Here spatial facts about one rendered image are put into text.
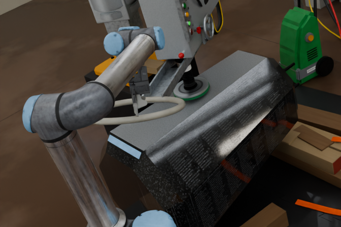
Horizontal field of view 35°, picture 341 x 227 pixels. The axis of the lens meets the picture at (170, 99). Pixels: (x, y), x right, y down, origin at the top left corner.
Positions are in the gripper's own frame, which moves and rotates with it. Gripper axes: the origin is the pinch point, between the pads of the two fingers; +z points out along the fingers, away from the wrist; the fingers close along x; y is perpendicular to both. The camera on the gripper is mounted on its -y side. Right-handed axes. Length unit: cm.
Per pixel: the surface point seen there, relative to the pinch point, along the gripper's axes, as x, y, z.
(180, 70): 60, 28, -9
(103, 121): 2.6, -13.8, 1.9
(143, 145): 55, 3, 29
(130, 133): 70, -3, 25
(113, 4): 134, -2, -48
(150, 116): -0.7, 6.4, 1.9
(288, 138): 114, 102, 53
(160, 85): 57, 16, -2
